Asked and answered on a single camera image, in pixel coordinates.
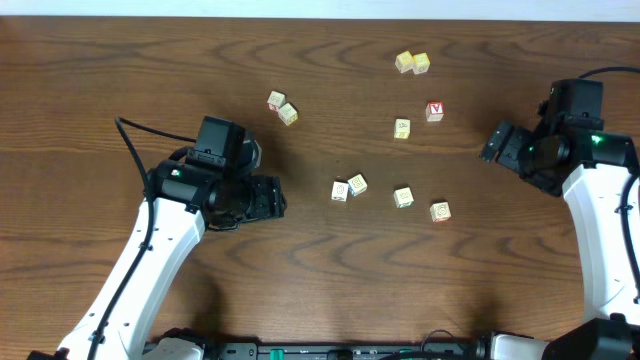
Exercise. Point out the red-edged spiral block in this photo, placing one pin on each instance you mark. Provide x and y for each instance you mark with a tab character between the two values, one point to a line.
440	212

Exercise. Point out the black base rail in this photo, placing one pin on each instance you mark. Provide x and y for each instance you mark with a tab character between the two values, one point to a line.
440	344

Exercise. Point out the red-edged wooden block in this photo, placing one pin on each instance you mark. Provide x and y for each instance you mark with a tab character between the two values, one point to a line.
276	100

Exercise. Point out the red letter A block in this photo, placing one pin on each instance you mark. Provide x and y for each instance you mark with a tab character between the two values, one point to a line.
435	111

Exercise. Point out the yellow-top block right of pair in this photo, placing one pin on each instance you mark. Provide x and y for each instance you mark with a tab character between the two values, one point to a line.
421	63

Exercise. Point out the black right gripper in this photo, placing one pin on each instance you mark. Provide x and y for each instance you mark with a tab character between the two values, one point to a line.
508	156

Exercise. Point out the green O wooden block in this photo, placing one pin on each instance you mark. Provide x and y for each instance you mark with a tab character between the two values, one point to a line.
340	191

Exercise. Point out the yellow letter G block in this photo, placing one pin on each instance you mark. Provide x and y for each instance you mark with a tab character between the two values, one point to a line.
288	114

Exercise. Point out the yellow-top block of pair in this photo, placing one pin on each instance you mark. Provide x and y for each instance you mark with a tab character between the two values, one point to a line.
404	62
421	63

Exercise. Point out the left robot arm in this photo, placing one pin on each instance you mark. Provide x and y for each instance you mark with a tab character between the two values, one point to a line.
207	185

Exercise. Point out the yellow number 8 block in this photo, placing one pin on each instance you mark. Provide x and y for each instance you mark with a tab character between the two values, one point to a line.
402	128

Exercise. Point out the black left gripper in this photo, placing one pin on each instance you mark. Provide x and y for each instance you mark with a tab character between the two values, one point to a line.
270	196

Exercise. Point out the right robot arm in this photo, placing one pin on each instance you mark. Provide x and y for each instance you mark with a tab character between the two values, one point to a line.
570	155

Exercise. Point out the green-edged wooden block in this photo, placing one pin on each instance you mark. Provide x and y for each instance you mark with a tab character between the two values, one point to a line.
403	197

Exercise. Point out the yellow-top block left of pair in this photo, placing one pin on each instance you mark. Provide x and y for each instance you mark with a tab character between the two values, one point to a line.
404	62

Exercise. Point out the blue-edged wooden block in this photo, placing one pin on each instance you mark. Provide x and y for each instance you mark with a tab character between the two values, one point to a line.
357	185

